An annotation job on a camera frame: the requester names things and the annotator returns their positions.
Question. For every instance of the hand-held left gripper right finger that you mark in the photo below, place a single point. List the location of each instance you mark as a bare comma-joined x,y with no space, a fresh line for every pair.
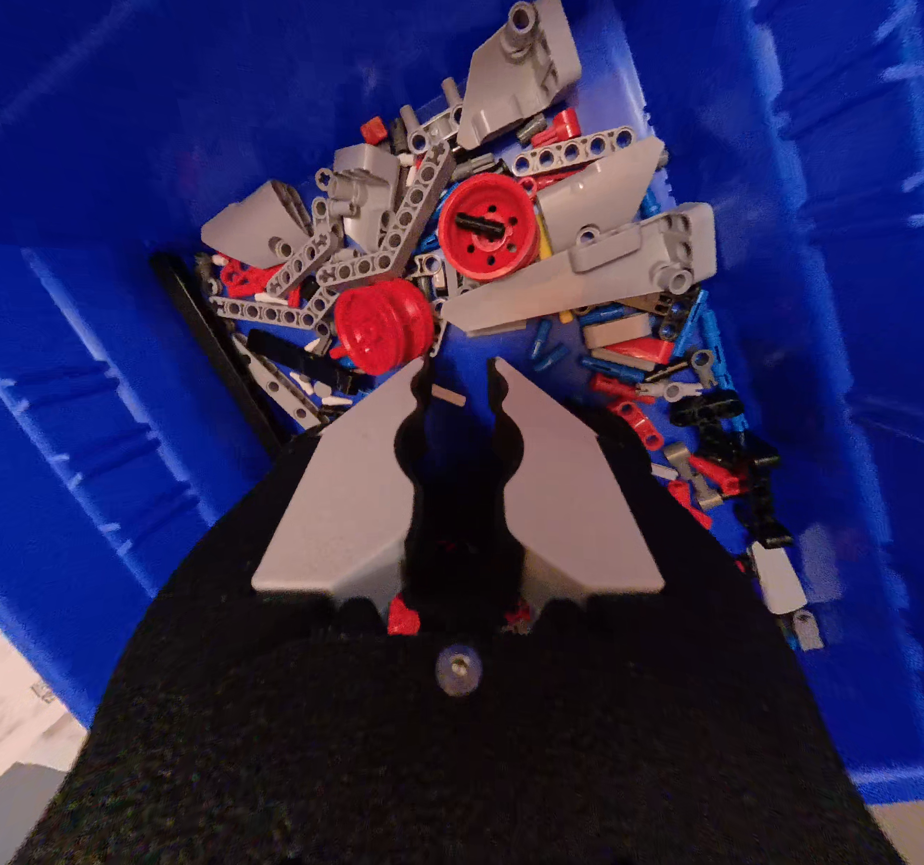
577,518

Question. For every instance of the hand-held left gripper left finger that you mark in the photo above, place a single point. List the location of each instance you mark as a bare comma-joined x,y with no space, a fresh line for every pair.
339,511

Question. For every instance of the small tan toy pin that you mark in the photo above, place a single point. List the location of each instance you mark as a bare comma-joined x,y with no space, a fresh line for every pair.
447,394

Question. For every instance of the blue plastic storage bin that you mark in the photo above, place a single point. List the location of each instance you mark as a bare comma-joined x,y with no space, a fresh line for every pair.
180,85

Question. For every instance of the long grey toy beam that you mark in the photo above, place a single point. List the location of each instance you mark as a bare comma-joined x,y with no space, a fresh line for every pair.
278,381

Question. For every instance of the black flat toy piece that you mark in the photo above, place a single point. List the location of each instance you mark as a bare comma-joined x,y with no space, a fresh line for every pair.
289,352

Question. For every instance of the pile of small toy pieces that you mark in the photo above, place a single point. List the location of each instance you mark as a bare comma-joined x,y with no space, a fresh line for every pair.
711,410

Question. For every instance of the red spoked toy wheel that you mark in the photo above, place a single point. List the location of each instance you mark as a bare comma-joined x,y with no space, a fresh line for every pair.
375,331

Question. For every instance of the light grey toy wedge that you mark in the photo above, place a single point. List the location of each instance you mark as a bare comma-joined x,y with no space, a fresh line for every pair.
776,576

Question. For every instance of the grey bent toy beam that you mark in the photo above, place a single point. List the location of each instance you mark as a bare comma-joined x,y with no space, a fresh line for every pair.
267,313

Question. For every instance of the long black toy beam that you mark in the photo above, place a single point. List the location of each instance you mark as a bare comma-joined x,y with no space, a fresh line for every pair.
209,338

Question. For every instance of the long grey toy wing panel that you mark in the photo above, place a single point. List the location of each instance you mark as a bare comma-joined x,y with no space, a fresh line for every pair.
520,294

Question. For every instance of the short grey toy beam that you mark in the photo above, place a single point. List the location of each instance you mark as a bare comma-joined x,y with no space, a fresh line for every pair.
292,276

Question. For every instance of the red toy wheel black axle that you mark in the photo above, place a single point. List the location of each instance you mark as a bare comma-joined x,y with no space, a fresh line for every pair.
498,258

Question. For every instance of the grey rounded toy panel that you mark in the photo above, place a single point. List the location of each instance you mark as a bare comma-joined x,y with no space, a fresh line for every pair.
245,222

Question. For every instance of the dark grey angled toy beam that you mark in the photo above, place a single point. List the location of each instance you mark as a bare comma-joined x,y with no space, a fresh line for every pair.
411,215

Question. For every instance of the grey curved toy panel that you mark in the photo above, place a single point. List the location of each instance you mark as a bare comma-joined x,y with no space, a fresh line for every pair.
592,193

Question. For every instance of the grey toy panel with connectors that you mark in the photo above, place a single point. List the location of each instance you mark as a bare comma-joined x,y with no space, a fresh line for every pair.
368,172

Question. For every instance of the white printed paper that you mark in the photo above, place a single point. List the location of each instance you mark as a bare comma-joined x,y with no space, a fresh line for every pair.
29,706

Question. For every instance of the grey straight toy beam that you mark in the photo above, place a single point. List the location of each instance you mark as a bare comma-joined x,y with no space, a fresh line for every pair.
570,151

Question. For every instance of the grey toy panel with pin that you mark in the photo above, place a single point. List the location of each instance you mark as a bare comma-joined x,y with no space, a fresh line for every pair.
505,99

